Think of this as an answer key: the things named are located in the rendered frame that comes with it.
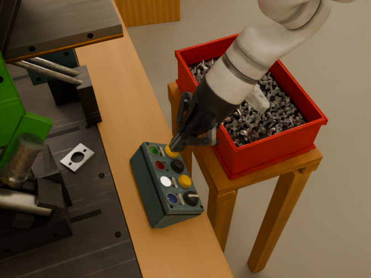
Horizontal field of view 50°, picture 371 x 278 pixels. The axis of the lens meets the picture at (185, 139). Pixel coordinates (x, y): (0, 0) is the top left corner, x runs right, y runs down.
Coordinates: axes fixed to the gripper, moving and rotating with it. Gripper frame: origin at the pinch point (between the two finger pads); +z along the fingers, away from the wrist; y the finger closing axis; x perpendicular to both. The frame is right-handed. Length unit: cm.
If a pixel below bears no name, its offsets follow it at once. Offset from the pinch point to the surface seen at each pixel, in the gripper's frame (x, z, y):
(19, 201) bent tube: -25.4, 12.0, 5.2
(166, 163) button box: -2.1, 2.9, 2.8
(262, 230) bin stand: 57, 34, 1
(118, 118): -4.2, 9.1, -13.7
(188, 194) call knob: -1.1, 1.8, 10.3
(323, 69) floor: 148, 12, -85
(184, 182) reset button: -0.7, 1.9, 7.6
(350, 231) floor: 115, 36, 2
